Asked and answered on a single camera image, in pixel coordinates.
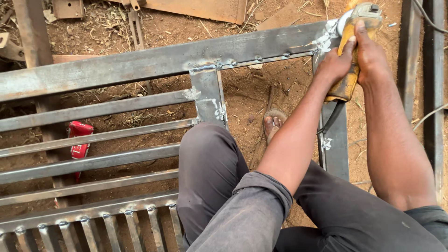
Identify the person's right hand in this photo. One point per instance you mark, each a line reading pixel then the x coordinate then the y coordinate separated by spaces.
pixel 372 59

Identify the person's left hand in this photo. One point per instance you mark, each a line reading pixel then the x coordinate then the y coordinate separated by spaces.
pixel 332 70

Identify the yellow angle grinder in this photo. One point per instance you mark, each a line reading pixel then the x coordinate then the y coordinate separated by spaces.
pixel 365 15

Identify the dark steel tube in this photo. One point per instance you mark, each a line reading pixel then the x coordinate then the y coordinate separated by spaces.
pixel 434 98
pixel 409 52

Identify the brown sandal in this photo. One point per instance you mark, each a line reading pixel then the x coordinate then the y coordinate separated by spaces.
pixel 278 113

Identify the brown board scrap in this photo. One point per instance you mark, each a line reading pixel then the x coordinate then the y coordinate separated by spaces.
pixel 280 17

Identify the person's foot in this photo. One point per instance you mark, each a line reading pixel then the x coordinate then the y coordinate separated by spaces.
pixel 273 127

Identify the person's dark trousers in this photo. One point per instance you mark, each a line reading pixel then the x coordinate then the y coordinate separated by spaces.
pixel 336 217

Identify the rusty metal sheet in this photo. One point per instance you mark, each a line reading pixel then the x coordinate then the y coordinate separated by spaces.
pixel 196 8

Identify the person's grey shirt sleeve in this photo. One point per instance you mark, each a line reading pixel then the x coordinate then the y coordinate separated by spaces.
pixel 252 213

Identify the steel flat bar clamp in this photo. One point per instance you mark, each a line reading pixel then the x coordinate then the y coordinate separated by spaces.
pixel 135 28

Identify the rusty flat bar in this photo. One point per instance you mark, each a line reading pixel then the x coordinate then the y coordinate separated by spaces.
pixel 75 58

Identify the red packet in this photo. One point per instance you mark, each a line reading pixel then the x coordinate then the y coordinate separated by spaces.
pixel 81 134

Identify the rusty metal scrap piece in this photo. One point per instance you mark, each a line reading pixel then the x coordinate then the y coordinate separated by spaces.
pixel 10 49

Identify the welded steel gate frame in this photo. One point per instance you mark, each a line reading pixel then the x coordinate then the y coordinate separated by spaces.
pixel 140 63

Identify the rusty metal bracket plate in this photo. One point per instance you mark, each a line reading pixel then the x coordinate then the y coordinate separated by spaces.
pixel 68 8

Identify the rusty steel post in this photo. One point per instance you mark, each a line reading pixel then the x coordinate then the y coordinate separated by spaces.
pixel 31 35

